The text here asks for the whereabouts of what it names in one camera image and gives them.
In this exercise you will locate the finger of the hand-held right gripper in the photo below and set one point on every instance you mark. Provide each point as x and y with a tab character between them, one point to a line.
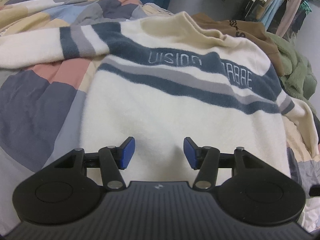
315	190

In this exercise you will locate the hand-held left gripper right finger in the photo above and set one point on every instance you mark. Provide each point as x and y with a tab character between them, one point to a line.
191	152

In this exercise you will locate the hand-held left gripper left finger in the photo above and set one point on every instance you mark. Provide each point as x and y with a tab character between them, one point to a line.
126	152

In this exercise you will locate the white striped sweater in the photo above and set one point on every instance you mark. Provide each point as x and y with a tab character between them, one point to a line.
162	105

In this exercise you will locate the patchwork blanket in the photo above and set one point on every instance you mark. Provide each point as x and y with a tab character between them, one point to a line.
37	100

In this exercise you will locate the green fleece jacket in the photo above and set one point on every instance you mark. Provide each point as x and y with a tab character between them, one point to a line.
297	75

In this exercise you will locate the brown hoodie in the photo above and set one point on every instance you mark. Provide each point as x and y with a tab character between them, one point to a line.
250	30

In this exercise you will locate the beige hanging coat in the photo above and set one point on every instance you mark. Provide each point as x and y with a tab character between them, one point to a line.
270	2

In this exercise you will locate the pink hanging pants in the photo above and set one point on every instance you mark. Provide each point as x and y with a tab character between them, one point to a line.
291	10

